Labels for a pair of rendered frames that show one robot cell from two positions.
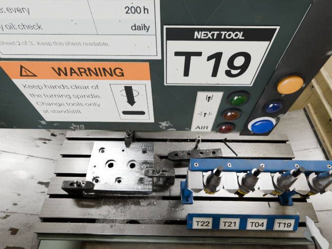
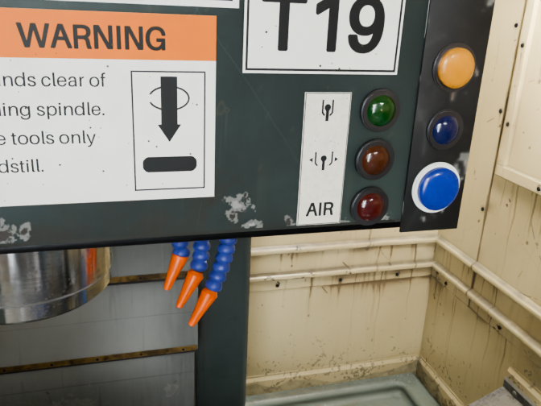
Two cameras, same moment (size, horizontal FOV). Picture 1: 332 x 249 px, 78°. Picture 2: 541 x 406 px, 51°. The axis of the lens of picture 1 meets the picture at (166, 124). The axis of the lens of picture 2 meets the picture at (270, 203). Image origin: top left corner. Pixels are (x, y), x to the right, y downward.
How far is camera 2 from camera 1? 0.22 m
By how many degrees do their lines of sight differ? 38
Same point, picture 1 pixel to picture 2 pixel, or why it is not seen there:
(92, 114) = (68, 174)
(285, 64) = (436, 23)
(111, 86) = (133, 79)
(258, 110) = (421, 143)
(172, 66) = (258, 26)
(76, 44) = not seen: outside the picture
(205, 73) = (316, 42)
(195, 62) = (297, 18)
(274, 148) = not seen: outside the picture
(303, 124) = not seen: outside the picture
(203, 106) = (319, 136)
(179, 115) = (270, 169)
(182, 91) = (275, 93)
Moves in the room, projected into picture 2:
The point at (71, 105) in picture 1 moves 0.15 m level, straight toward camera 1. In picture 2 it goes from (22, 143) to (231, 213)
